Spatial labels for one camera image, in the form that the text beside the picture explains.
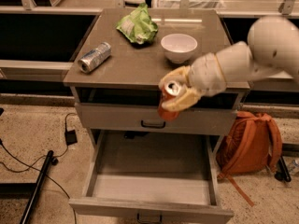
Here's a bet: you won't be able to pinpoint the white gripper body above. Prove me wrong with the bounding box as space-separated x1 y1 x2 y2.
188 53 227 97

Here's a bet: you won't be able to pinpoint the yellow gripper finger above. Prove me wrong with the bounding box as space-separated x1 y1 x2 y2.
161 84 204 112
159 66 191 89

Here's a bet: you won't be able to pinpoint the red Coca-Cola can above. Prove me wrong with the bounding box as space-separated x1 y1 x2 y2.
157 79 184 122

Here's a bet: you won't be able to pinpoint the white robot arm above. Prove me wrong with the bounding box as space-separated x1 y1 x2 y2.
159 16 299 112

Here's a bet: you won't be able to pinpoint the silver can lying sideways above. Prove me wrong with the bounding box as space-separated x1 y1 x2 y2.
78 42 111 74

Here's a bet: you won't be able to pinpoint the grey drawer cabinet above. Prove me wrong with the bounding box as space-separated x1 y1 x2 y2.
63 7 251 224

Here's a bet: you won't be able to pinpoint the closed top drawer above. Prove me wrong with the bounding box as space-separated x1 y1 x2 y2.
75 103 236 135

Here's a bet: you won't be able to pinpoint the open middle drawer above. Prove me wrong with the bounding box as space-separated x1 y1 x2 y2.
69 131 234 224

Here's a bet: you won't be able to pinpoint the white bowl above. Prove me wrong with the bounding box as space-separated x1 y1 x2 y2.
161 34 198 64

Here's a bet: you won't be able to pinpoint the green chip bag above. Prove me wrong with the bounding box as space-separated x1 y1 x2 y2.
116 3 158 45

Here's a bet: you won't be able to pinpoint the orange backpack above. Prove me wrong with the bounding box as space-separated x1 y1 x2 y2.
216 111 282 206

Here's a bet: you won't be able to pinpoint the black stand foot right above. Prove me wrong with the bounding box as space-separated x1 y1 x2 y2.
275 157 292 182

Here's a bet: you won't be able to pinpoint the black power adapter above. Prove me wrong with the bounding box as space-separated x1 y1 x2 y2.
64 130 78 146

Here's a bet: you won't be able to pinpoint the black bar on floor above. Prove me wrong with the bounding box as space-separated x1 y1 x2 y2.
20 150 54 224

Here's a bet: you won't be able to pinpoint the black cable on floor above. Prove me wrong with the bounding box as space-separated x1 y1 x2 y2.
0 112 78 224

